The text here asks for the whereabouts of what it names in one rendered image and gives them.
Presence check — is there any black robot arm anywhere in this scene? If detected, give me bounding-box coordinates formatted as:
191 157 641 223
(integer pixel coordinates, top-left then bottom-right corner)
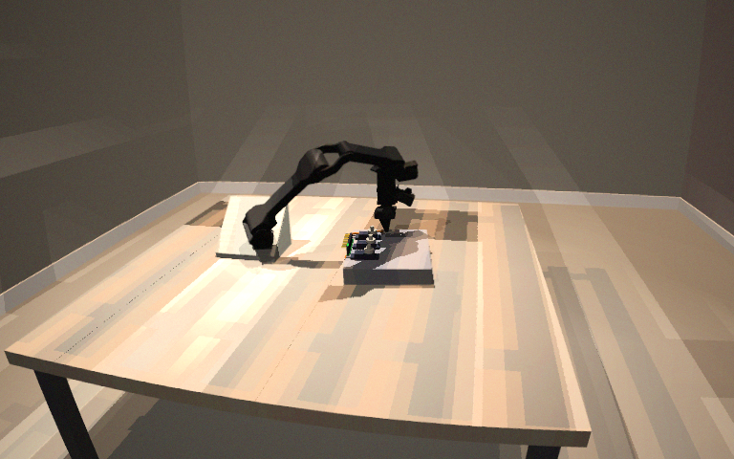
242 141 419 250

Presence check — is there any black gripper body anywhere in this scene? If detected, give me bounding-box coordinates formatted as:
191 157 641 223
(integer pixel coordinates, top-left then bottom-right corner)
374 184 396 219

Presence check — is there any black pin header strip with green band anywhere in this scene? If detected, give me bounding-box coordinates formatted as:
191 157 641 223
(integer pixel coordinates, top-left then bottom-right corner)
346 232 354 255

